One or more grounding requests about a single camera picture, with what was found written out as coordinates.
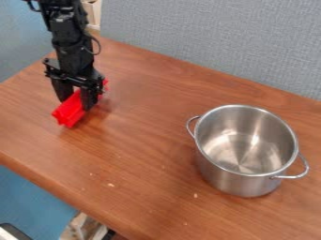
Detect stainless steel pot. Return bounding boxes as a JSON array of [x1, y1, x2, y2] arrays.
[[187, 104, 311, 198]]

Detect wooden table leg frame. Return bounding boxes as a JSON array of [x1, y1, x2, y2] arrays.
[[59, 213, 109, 240]]

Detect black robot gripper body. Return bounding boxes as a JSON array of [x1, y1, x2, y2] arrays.
[[38, 0, 104, 85]]

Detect red rectangular block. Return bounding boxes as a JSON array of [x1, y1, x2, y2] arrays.
[[51, 78, 109, 128]]

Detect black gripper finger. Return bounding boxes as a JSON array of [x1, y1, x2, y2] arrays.
[[51, 79, 74, 102], [81, 87, 98, 111]]

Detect black and white object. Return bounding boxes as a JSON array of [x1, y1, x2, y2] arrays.
[[0, 223, 33, 240]]

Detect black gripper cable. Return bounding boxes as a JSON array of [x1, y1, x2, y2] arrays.
[[85, 34, 104, 56]]

